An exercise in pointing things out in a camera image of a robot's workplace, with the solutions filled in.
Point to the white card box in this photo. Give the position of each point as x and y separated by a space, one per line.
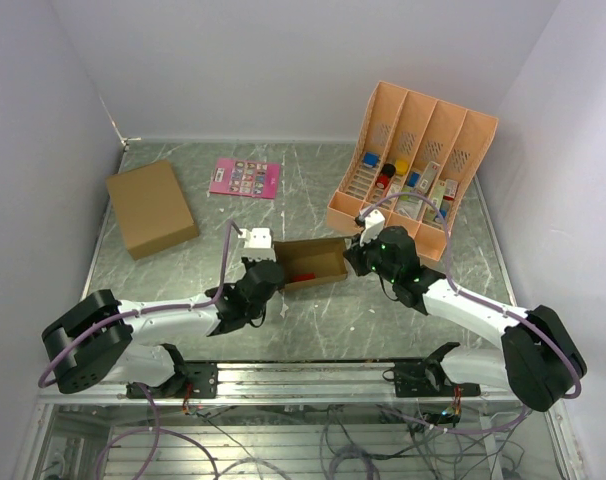
427 178

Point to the yellow block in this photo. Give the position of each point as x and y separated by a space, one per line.
401 167

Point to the closed brown cardboard box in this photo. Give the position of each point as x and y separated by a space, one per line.
151 209

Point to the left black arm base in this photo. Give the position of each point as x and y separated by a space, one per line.
193 382

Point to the orange plastic file organizer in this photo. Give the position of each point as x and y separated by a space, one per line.
403 124

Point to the pink sticker sheet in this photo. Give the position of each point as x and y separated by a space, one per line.
245 178

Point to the red block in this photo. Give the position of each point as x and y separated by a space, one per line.
303 277
382 182

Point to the blue block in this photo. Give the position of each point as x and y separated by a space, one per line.
370 160

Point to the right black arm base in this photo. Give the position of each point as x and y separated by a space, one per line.
413 379

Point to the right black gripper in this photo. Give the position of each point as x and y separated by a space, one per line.
355 254

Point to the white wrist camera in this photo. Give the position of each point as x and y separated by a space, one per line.
372 222
257 244

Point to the aluminium mounting rail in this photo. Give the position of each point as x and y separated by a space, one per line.
290 383

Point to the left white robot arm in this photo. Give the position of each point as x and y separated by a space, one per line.
104 339

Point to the green block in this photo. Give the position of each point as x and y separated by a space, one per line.
407 194

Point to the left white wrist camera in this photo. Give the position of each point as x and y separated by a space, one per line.
257 244

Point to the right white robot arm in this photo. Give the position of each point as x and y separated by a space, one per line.
532 353

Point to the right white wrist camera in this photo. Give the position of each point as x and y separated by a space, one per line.
372 222

